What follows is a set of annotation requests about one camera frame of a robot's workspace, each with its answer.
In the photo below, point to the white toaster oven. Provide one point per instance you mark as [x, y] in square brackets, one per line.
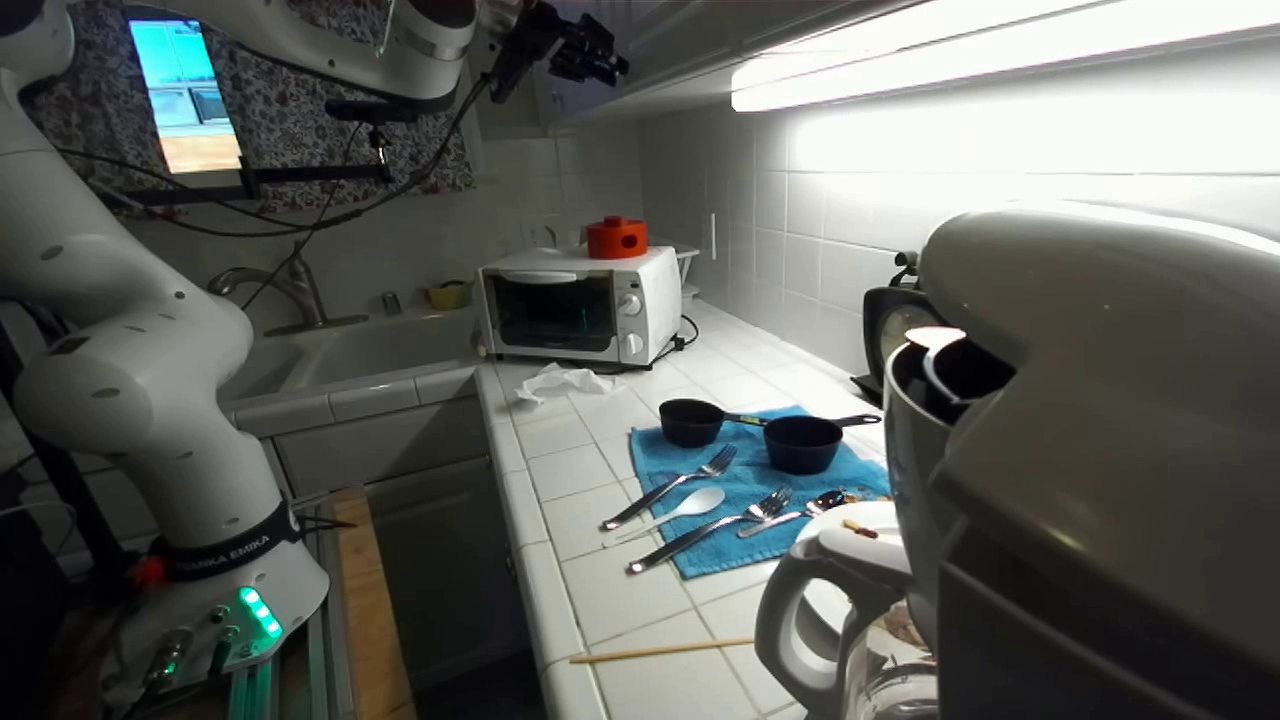
[575, 309]

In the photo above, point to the white plate with crumbs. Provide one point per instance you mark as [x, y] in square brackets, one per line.
[842, 522]

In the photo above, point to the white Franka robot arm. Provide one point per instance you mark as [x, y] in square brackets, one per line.
[121, 372]

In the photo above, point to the red lidded container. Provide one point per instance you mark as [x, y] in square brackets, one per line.
[616, 236]

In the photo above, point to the wooden board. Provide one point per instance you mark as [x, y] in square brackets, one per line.
[373, 612]

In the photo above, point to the blue cloth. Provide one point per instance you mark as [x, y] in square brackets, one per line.
[744, 466]

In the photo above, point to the black measuring cup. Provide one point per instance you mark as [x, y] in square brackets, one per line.
[689, 420]
[803, 447]

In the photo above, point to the white coffee maker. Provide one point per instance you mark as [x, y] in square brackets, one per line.
[1106, 466]

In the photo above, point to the floral curtain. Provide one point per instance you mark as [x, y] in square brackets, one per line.
[306, 132]

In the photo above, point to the white rack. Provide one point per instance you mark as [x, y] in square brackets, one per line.
[689, 273]

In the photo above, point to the white sink base cabinet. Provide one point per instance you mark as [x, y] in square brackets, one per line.
[427, 562]

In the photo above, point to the white sink basin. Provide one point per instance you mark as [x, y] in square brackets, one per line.
[361, 354]

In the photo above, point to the metal faucet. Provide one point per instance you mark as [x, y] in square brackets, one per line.
[274, 287]

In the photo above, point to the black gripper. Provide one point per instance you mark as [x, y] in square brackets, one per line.
[545, 28]

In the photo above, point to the black horizontal bar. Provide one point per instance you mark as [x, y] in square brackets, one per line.
[267, 178]

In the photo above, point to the crumpled white paper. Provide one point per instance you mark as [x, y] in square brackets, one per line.
[563, 385]

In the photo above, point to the under-cabinet light strip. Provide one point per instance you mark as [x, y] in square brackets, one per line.
[1002, 54]

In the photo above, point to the white plastic spoon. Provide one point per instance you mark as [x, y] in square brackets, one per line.
[693, 505]

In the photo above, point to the white wall outlet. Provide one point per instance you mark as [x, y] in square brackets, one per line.
[712, 235]

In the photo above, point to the thin wooden stick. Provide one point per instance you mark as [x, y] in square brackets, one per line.
[663, 652]

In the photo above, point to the yellow sponge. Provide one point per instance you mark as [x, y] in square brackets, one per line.
[447, 294]

